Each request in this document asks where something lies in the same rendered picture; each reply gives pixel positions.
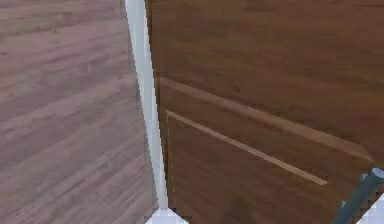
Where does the brown wooden room door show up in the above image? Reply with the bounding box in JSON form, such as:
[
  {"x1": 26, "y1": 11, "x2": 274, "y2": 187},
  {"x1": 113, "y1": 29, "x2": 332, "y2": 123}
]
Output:
[{"x1": 145, "y1": 0, "x2": 384, "y2": 224}]

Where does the grey door handle bar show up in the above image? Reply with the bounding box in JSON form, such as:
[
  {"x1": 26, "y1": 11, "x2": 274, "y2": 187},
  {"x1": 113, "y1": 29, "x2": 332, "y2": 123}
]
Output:
[{"x1": 331, "y1": 167, "x2": 384, "y2": 224}]

